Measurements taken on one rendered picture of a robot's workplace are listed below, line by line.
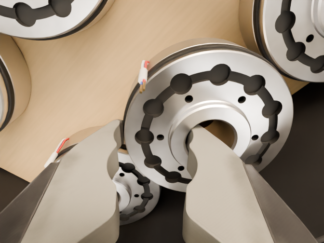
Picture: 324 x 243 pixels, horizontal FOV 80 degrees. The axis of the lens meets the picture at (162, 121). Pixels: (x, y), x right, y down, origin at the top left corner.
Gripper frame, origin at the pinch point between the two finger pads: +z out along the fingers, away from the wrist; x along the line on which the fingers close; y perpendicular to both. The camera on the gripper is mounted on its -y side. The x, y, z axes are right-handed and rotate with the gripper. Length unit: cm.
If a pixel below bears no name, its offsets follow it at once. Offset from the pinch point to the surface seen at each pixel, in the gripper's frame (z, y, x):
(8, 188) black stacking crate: 2.6, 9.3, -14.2
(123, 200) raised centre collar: 0.7, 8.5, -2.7
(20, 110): 3.0, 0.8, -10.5
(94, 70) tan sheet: 4.4, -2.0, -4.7
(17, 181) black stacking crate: 3.7, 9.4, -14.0
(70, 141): 2.8, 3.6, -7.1
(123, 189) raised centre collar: 0.7, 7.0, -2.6
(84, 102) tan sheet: 4.3, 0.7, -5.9
